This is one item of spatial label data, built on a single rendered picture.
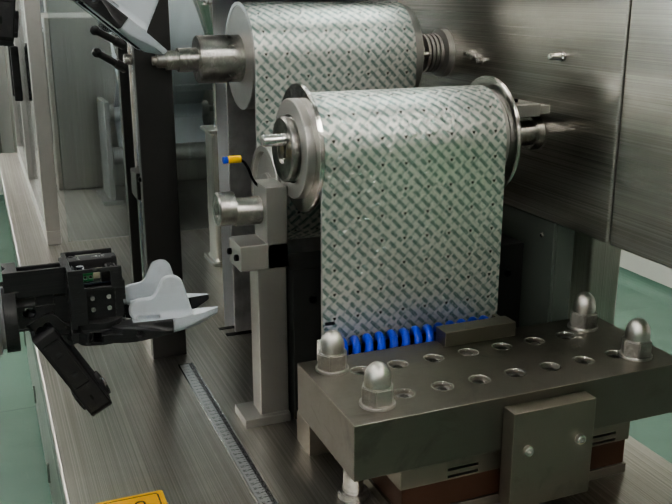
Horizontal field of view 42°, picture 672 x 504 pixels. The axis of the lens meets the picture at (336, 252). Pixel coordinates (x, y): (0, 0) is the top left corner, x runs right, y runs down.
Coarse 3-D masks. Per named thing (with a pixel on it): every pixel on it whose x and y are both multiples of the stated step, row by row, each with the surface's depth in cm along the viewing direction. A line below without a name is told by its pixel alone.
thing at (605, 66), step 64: (384, 0) 149; (448, 0) 129; (512, 0) 114; (576, 0) 102; (640, 0) 93; (512, 64) 116; (576, 64) 104; (640, 64) 94; (576, 128) 105; (640, 128) 95; (512, 192) 119; (576, 192) 106; (640, 192) 96; (640, 256) 97
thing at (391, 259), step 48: (384, 192) 99; (432, 192) 102; (480, 192) 104; (336, 240) 99; (384, 240) 101; (432, 240) 104; (480, 240) 106; (336, 288) 100; (384, 288) 103; (432, 288) 105; (480, 288) 108
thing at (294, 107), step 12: (288, 108) 99; (300, 108) 97; (504, 108) 105; (300, 120) 96; (300, 132) 96; (312, 132) 95; (312, 144) 95; (312, 156) 96; (312, 168) 96; (300, 180) 98; (312, 180) 97; (288, 192) 103; (300, 192) 99
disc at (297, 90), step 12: (300, 84) 98; (288, 96) 102; (300, 96) 98; (312, 96) 96; (312, 108) 95; (312, 120) 95; (324, 156) 94; (324, 168) 95; (312, 192) 98; (300, 204) 102; (312, 204) 98
